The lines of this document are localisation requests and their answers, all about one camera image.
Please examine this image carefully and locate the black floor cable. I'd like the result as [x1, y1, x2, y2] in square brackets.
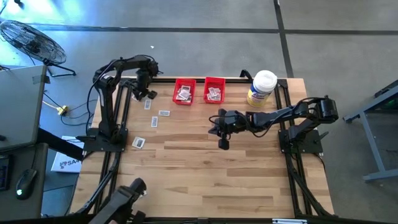
[60, 98, 100, 127]

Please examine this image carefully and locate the grey metal table frame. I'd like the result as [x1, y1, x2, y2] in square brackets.
[343, 79, 398, 183]

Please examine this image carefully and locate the dark grey desk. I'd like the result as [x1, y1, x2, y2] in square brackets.
[0, 143, 49, 220]

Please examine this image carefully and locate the silver edge bracket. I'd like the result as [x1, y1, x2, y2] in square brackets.
[272, 218, 308, 224]

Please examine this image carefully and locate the red plastic basket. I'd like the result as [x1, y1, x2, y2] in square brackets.
[203, 77, 226, 105]
[172, 77, 197, 106]

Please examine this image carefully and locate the black diagonal bar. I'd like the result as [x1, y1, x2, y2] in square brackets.
[36, 126, 85, 161]

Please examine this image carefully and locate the light grey desk top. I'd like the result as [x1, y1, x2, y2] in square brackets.
[0, 64, 48, 153]

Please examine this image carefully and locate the Lysol wipes canister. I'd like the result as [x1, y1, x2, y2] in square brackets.
[246, 70, 279, 109]

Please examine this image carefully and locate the black floor fan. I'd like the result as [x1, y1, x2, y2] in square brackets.
[0, 19, 77, 78]

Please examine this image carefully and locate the black keyboard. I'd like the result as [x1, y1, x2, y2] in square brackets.
[0, 154, 13, 191]

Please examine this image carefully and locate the white cardboard box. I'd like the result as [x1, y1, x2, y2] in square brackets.
[50, 135, 85, 174]

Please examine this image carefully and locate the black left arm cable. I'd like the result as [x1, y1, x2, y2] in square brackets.
[86, 57, 125, 128]

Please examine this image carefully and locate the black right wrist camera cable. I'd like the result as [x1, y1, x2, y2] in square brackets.
[208, 113, 282, 138]

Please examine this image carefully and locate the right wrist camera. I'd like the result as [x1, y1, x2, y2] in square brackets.
[222, 114, 239, 130]

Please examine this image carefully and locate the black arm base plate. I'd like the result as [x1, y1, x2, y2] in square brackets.
[278, 129, 324, 154]
[76, 127, 129, 153]

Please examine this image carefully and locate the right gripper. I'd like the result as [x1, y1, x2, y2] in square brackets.
[208, 108, 248, 151]

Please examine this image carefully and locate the black computer mouse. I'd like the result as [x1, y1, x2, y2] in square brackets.
[14, 167, 38, 200]

